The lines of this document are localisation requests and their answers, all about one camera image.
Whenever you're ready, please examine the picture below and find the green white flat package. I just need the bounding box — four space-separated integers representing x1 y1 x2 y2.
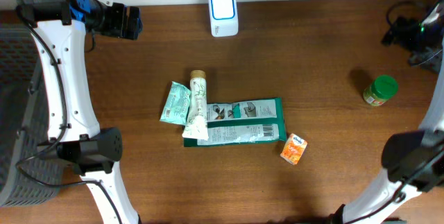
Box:
183 98 287 147

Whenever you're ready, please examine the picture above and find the white tube with gold cap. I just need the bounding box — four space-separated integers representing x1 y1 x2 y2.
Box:
182 70 209 140

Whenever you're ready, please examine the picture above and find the grey plastic basket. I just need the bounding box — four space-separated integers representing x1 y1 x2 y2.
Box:
1 24 63 207

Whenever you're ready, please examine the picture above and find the orange tissue pack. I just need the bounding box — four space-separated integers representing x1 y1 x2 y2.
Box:
280 134 307 165

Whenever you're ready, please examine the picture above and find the light green wipes packet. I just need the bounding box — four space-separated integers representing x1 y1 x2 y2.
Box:
160 81 191 126

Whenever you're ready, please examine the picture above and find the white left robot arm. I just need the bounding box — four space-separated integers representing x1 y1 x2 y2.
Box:
16 0 143 223

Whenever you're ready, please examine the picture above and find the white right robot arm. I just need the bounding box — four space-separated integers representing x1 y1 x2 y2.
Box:
326 0 443 224

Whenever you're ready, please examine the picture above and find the white barcode scanner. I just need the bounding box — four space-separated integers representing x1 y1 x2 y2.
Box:
208 0 239 37

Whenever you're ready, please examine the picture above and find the green lid jar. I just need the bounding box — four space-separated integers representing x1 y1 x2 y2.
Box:
363 75 399 106

